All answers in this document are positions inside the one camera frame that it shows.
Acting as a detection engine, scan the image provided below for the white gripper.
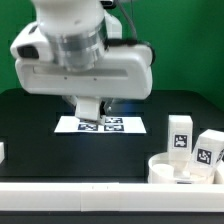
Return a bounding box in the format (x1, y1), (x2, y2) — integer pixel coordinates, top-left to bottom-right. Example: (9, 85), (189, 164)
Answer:
(15, 44), (153, 115)

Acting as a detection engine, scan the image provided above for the white right fence bar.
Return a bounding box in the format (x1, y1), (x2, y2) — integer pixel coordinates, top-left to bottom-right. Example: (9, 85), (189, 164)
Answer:
(214, 162), (224, 184)

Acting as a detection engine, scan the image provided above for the white round stool seat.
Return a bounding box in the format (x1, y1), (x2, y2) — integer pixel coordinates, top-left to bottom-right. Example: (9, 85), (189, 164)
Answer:
(148, 152), (214, 184)

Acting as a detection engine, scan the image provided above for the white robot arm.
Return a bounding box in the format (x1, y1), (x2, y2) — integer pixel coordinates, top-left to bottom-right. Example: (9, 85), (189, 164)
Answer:
(11, 0), (154, 120)

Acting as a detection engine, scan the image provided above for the white fence bar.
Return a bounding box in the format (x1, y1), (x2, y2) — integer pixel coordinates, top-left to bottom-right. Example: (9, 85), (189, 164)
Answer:
(0, 182), (224, 212)
(214, 162), (224, 184)

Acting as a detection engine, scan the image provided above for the white front fence bar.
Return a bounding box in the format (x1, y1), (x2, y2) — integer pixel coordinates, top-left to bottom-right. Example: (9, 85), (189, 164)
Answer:
(0, 182), (224, 212)

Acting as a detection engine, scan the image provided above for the white left fence block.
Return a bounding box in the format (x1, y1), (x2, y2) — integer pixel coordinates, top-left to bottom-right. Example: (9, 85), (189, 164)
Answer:
(0, 142), (5, 164)

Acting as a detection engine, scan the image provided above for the white sheet with markers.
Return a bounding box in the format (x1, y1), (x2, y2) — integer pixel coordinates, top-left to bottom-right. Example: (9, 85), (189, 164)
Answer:
(54, 116), (146, 134)

